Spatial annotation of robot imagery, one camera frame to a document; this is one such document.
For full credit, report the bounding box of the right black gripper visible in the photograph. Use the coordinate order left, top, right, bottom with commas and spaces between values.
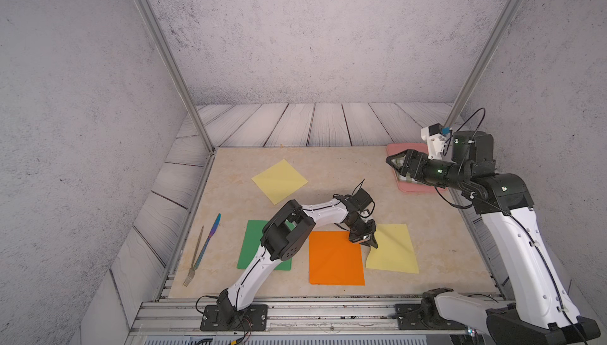
386, 149, 470, 194

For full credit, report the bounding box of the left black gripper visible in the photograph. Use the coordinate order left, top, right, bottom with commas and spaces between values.
345, 213, 382, 249

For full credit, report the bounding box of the yellow paper sheet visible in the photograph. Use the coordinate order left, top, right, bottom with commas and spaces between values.
251, 159, 308, 205
365, 224, 419, 274

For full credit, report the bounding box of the orange paper sheet back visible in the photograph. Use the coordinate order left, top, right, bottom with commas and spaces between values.
309, 231, 365, 286

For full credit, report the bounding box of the green paper sheet front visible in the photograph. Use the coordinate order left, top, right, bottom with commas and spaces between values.
236, 220, 267, 270

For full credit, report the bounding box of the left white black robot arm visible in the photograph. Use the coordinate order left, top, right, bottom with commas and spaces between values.
217, 189, 378, 324

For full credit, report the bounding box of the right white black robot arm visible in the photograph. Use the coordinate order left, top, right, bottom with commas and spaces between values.
386, 149, 601, 344

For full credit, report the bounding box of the pink plastic tray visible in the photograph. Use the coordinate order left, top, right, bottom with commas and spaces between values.
387, 144, 435, 194

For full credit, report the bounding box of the iridescent blue knife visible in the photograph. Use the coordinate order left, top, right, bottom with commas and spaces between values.
194, 214, 221, 270

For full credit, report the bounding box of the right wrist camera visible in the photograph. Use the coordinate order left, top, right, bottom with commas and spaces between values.
420, 123, 451, 160

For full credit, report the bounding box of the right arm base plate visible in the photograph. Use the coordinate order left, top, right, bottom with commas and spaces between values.
395, 302, 467, 331

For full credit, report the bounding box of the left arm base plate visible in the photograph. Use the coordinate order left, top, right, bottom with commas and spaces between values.
200, 304, 268, 332

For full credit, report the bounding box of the right aluminium frame post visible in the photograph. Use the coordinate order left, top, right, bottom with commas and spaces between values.
444, 0, 523, 126

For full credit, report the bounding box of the aluminium frame post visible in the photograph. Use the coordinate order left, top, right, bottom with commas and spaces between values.
134, 0, 215, 154
444, 0, 523, 126

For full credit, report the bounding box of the aluminium front rail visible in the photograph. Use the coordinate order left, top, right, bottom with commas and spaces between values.
126, 295, 494, 344

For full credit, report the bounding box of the left aluminium frame post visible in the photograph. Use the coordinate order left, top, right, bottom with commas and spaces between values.
134, 0, 215, 154

